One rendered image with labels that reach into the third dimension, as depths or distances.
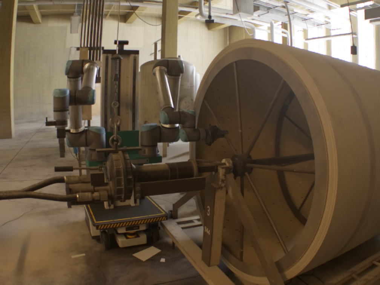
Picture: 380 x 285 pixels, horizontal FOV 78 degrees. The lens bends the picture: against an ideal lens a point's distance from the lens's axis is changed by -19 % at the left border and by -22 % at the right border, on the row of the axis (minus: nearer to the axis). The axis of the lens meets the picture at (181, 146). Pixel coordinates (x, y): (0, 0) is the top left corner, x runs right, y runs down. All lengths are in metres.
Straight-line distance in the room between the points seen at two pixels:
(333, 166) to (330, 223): 0.27
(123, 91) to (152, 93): 3.68
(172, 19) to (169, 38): 0.82
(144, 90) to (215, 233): 4.87
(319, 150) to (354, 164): 0.20
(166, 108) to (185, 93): 4.40
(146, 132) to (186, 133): 0.60
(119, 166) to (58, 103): 0.47
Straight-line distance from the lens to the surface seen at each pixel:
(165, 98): 2.01
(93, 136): 2.35
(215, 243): 2.00
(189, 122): 1.93
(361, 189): 1.54
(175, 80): 2.35
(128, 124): 2.62
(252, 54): 1.80
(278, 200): 3.03
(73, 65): 2.15
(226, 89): 2.50
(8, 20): 10.68
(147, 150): 2.48
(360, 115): 1.58
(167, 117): 1.89
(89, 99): 1.62
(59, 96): 1.51
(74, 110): 2.26
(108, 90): 2.53
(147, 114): 6.37
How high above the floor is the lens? 1.38
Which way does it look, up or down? 11 degrees down
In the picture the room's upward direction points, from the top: 1 degrees clockwise
